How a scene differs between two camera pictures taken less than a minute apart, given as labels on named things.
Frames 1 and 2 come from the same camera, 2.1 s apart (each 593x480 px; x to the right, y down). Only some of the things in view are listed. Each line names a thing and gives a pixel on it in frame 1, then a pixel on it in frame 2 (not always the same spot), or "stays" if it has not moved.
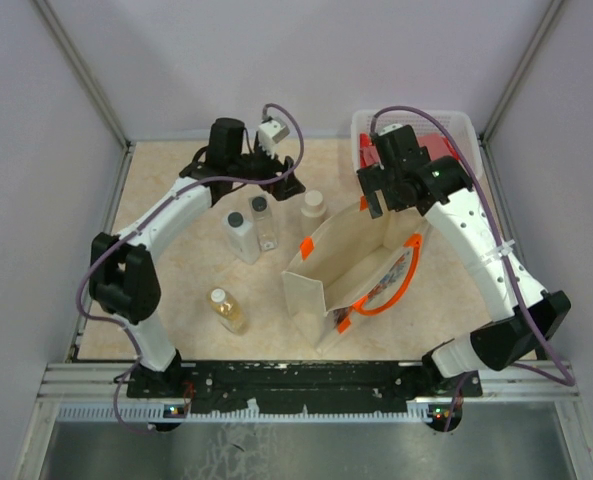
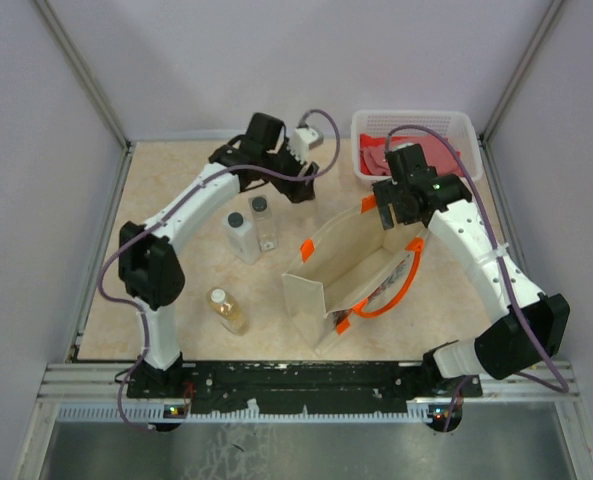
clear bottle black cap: (261, 209) stays
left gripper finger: (288, 163) → (313, 169)
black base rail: (304, 390) stays
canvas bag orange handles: (353, 265) stays
